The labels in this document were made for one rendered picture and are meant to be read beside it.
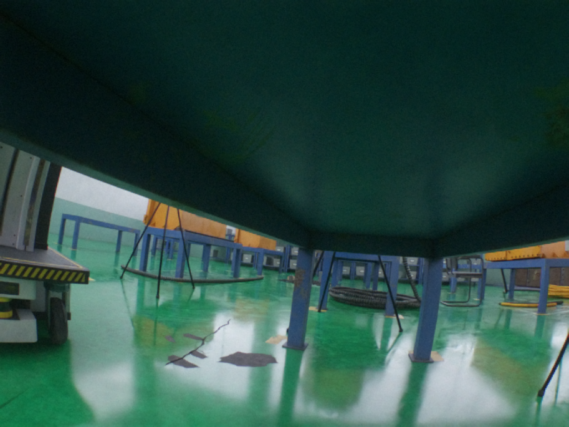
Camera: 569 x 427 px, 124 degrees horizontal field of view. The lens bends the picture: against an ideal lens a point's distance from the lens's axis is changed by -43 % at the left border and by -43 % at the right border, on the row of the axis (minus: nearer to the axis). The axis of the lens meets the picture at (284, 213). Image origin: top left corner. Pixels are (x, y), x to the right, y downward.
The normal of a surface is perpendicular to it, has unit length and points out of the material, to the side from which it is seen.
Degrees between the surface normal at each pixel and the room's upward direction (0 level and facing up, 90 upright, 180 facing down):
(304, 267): 90
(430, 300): 90
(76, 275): 90
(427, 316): 90
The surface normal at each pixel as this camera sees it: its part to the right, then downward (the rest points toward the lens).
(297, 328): -0.28, -0.19
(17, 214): 0.91, 0.04
